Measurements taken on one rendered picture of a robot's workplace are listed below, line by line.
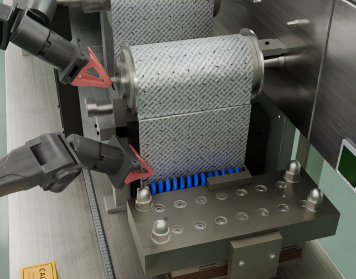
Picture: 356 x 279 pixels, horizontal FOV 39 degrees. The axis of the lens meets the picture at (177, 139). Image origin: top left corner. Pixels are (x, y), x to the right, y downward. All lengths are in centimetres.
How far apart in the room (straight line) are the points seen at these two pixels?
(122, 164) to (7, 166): 23
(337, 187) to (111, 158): 199
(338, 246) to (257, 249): 152
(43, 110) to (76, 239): 58
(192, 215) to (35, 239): 37
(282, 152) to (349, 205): 156
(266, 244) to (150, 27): 54
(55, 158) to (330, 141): 50
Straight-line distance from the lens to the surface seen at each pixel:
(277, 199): 105
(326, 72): 94
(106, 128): 106
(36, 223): 121
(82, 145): 92
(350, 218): 264
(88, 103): 104
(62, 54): 96
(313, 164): 143
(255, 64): 101
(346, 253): 246
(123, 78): 96
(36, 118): 158
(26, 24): 95
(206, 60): 98
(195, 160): 107
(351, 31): 87
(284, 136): 115
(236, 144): 108
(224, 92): 100
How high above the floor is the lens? 171
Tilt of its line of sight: 34 degrees down
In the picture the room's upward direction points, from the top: straight up
